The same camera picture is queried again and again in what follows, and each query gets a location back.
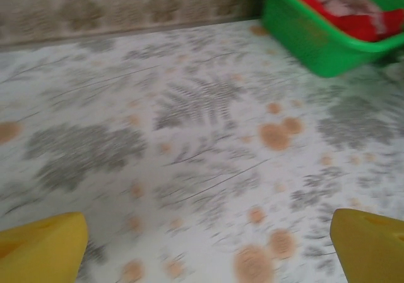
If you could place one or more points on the green plastic basket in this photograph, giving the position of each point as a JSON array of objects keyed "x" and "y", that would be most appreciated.
[{"x": 309, "y": 43}]

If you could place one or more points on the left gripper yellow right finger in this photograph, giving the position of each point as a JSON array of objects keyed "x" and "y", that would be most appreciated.
[{"x": 372, "y": 251}]

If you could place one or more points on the pink t-shirt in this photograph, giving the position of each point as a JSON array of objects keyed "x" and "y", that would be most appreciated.
[{"x": 347, "y": 2}]

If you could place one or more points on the red t-shirt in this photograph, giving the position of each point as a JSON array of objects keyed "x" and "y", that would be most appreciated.
[{"x": 356, "y": 27}]

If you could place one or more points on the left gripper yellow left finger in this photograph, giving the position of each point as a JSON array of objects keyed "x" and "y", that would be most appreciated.
[{"x": 41, "y": 251}]

